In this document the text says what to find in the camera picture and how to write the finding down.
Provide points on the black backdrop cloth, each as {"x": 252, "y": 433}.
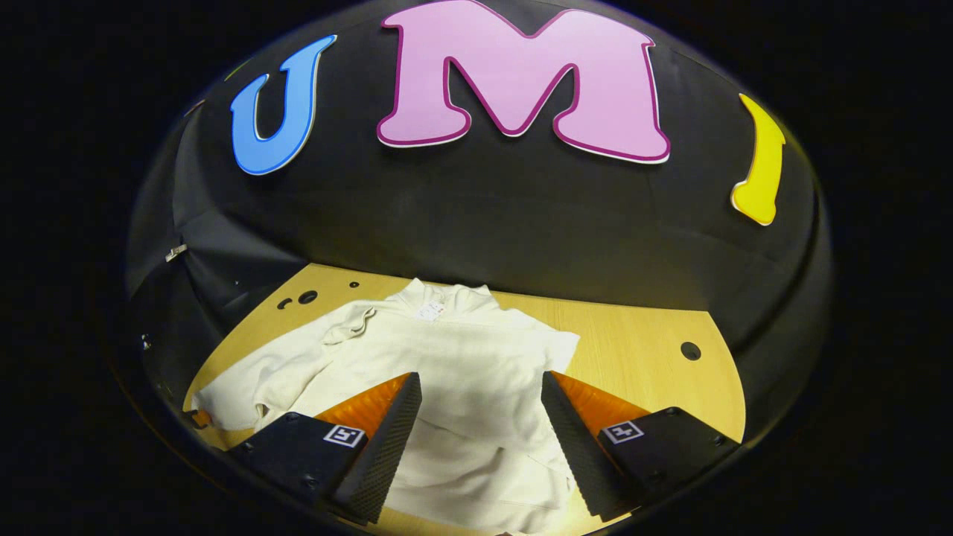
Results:
{"x": 484, "y": 216}

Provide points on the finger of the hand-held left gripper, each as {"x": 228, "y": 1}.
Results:
{"x": 199, "y": 419}

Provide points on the silver clip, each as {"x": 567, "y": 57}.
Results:
{"x": 176, "y": 253}

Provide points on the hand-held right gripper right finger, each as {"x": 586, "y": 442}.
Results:
{"x": 577, "y": 454}

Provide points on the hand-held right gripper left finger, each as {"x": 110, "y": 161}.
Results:
{"x": 387, "y": 454}

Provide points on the white sweatshirt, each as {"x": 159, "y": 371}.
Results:
{"x": 461, "y": 357}

